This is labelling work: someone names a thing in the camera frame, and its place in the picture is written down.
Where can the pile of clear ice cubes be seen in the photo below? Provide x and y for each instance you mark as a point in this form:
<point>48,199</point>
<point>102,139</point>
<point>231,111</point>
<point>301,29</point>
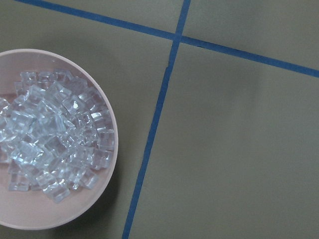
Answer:
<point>55,135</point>

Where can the pink bowl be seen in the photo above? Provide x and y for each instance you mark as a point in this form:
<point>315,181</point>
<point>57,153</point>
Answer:
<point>32,210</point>

